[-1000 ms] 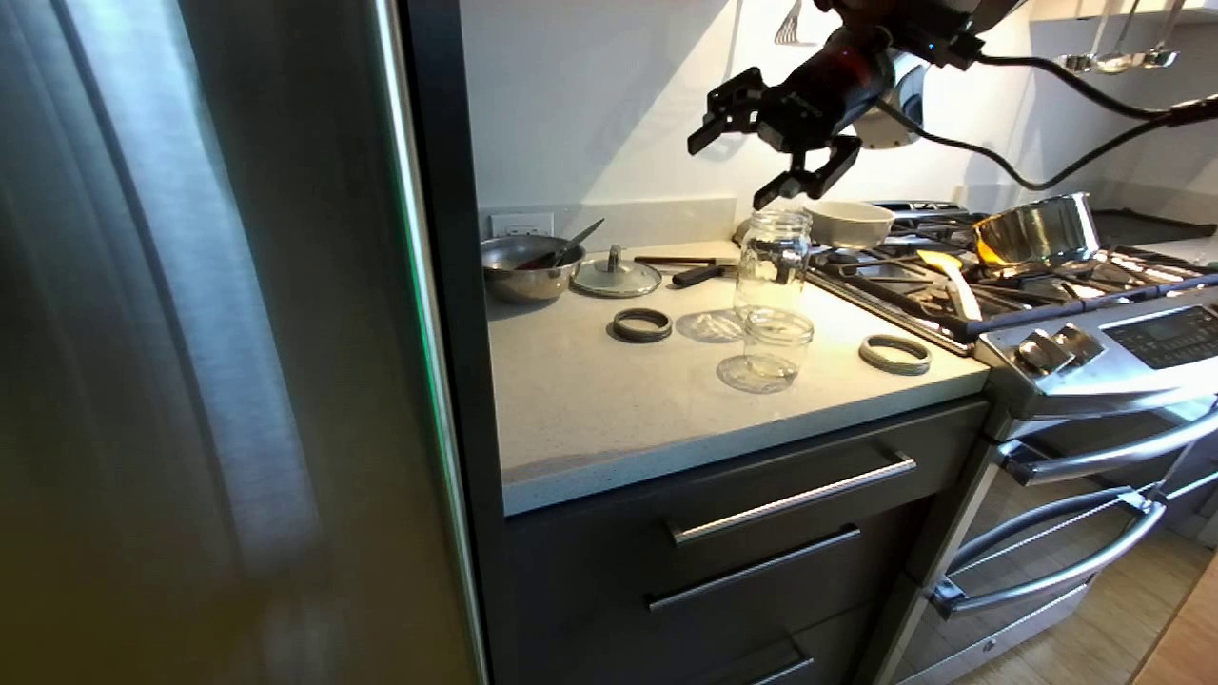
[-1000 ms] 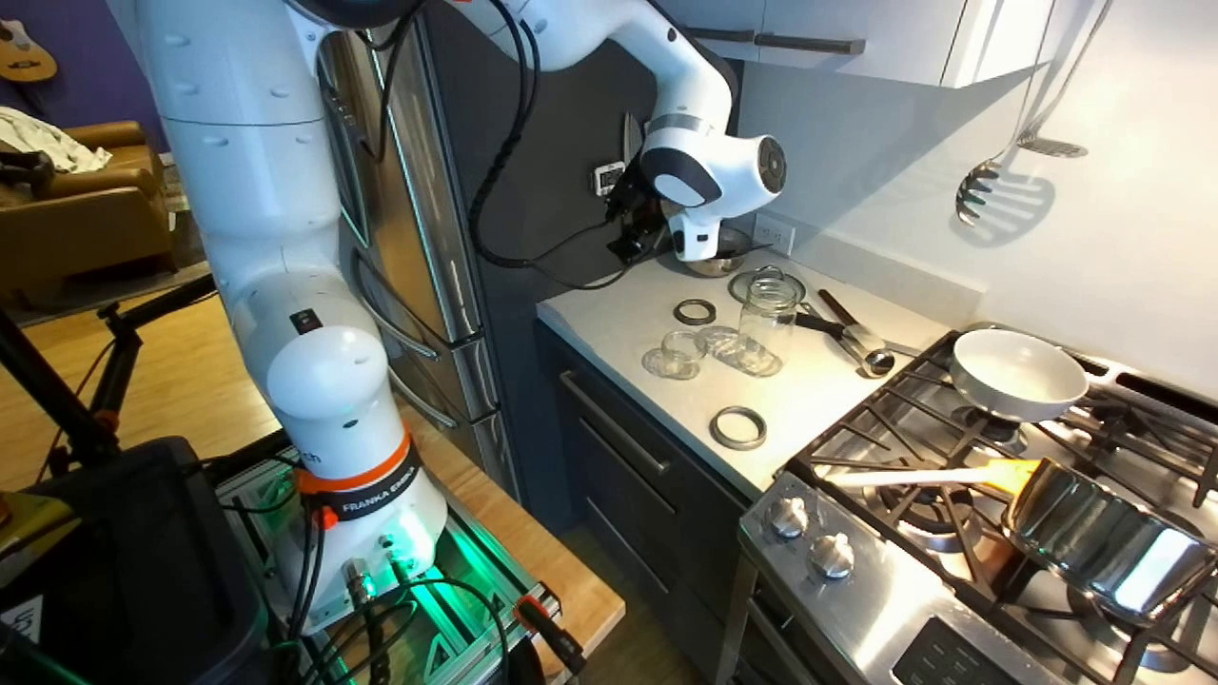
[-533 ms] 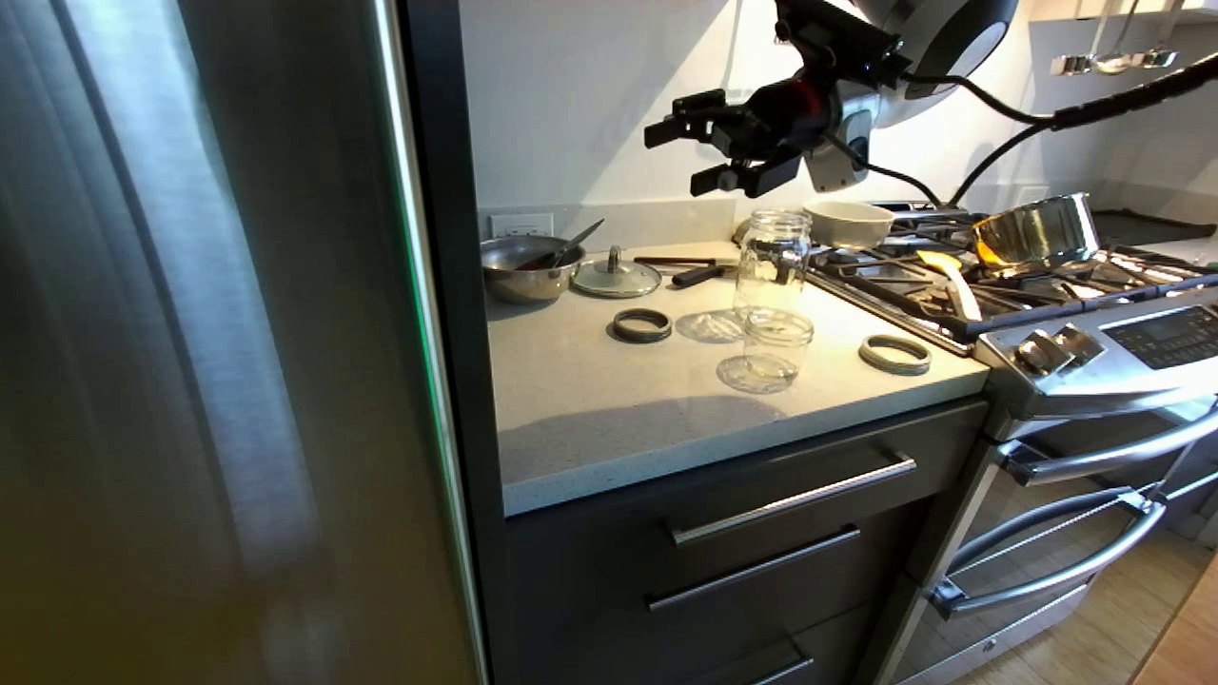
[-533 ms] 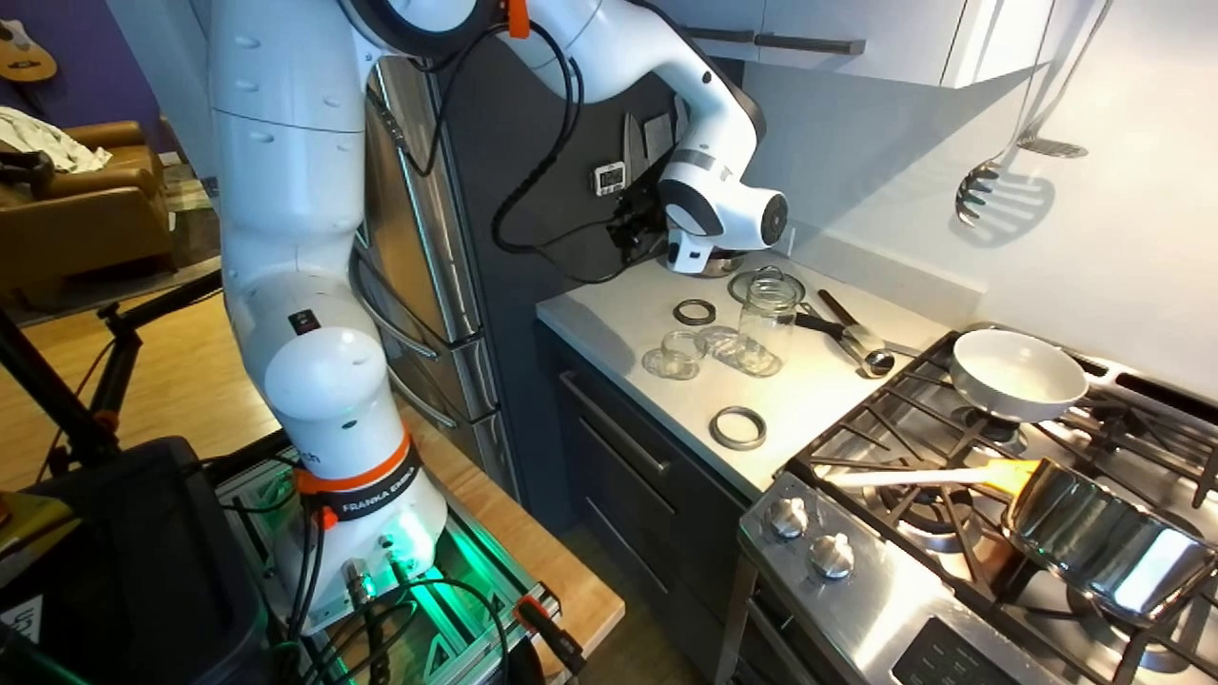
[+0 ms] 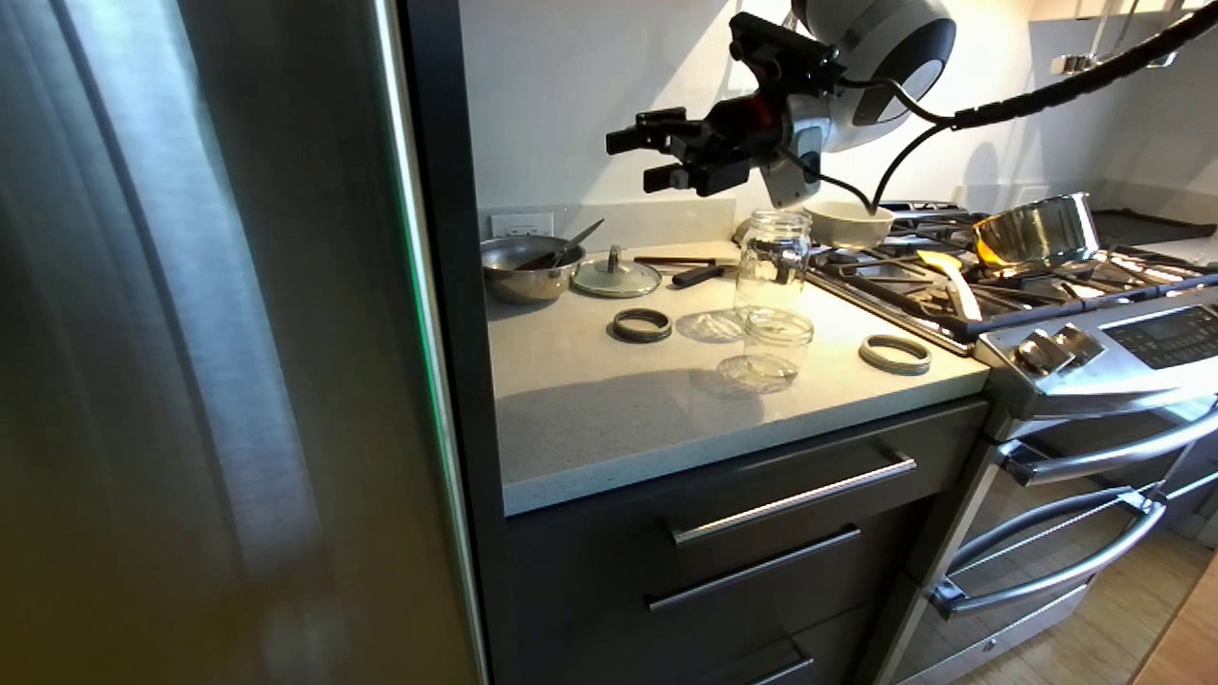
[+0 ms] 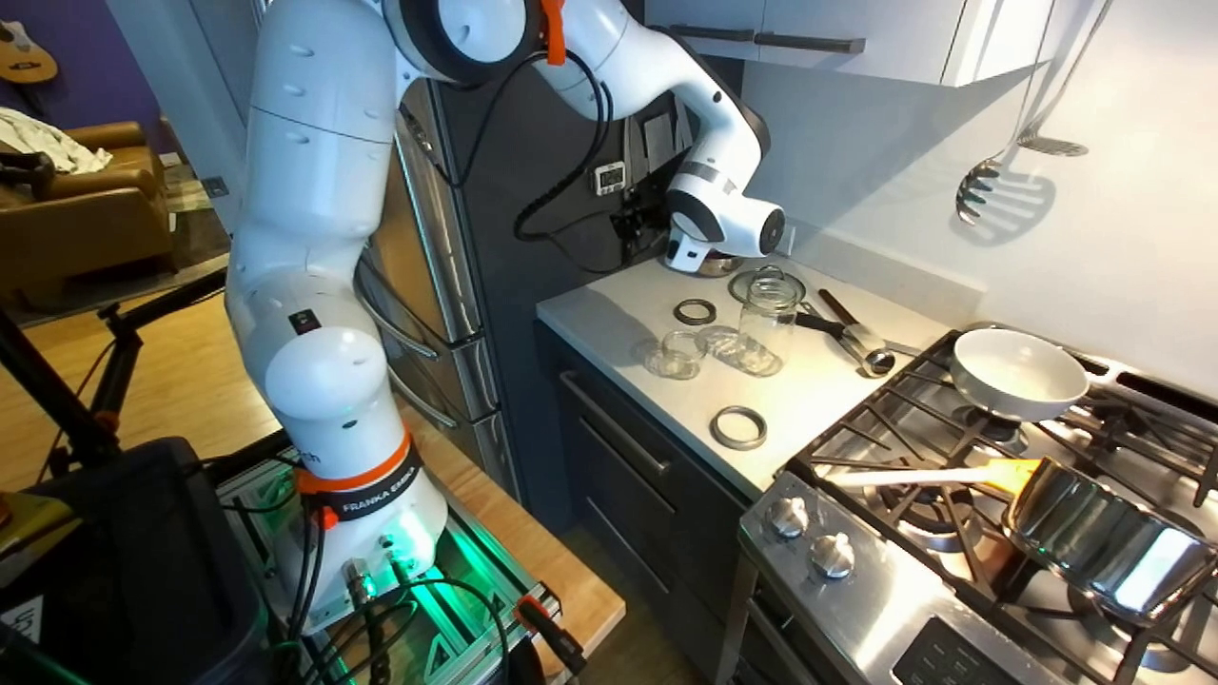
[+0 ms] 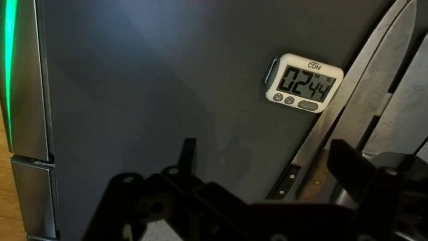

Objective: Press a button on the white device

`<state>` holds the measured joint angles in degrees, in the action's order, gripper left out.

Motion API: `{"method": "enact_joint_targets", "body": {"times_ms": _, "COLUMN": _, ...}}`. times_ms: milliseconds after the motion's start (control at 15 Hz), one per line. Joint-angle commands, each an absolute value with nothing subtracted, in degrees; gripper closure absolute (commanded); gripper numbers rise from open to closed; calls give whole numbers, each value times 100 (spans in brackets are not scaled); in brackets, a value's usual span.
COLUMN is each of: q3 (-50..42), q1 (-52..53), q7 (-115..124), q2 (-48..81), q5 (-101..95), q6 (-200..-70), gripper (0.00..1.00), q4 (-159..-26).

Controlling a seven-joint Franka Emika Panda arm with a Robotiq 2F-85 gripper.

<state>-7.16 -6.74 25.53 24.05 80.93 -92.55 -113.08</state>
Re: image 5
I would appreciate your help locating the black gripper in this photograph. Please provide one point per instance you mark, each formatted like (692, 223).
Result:
(749, 134)

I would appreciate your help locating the stainless steel refrigerator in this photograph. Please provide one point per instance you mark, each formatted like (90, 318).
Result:
(192, 342)

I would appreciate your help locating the dark grey drawer cabinet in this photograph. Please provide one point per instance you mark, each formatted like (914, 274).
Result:
(737, 573)

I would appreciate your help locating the metal spoon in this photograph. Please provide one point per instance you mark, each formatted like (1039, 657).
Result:
(578, 236)

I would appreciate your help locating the stainless steel gas stove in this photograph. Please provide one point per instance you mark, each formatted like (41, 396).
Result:
(1090, 380)

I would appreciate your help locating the small metal bowl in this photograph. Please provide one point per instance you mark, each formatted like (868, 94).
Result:
(527, 273)

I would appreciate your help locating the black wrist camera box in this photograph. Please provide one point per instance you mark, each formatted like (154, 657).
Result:
(777, 45)

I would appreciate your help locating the clear glass jar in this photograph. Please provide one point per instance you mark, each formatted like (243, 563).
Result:
(776, 273)

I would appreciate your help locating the clear glass lid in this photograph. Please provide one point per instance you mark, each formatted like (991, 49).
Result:
(710, 325)
(758, 370)
(777, 330)

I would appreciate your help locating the wooden spoon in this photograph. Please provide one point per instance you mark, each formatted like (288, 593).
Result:
(952, 284)

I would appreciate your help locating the stainless steel pot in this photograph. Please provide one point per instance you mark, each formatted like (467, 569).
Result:
(1034, 234)

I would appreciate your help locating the white frying pan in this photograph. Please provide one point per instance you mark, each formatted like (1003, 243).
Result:
(847, 223)

